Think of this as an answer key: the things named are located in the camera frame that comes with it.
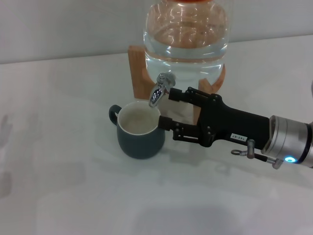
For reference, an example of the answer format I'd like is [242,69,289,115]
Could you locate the chrome faucet tap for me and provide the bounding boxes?
[148,72,177,108]

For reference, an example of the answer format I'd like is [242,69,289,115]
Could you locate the metal rod wrist bracket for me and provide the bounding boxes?
[231,139,283,169]

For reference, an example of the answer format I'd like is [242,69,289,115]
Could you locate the dark grey ceramic mug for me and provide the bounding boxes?
[109,101,166,160]

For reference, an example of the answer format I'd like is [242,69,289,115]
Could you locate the light wooden dispenser stand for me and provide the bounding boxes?
[127,45,226,126]

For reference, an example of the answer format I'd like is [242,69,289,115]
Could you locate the clear glass water dispenser jar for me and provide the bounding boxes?
[142,0,230,94]

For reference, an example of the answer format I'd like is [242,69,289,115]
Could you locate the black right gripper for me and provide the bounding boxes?
[158,87,271,150]

